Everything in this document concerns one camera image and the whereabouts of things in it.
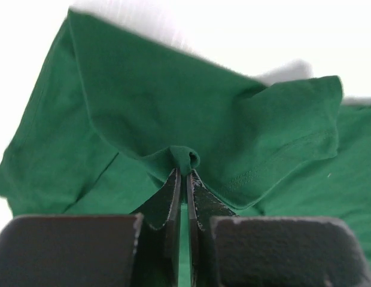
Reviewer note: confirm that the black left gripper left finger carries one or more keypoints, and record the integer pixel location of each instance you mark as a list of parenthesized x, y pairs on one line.
[(138, 249)]

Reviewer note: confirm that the dark green t-shirt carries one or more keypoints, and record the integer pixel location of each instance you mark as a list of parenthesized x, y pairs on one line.
[(112, 113)]

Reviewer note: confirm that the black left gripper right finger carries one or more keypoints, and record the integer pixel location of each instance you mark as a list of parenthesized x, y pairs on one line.
[(229, 250)]

